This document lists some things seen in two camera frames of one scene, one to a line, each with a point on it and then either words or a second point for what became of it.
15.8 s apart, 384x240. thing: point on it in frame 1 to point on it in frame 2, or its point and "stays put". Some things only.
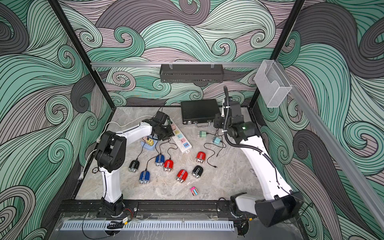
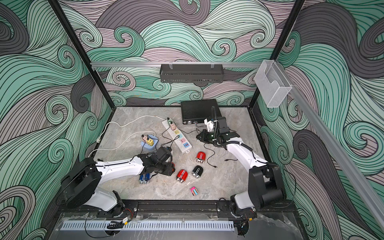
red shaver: [182, 175] stays put
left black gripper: [170, 133] to [169, 171]
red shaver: [200, 157] stays put
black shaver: [197, 171] stays put
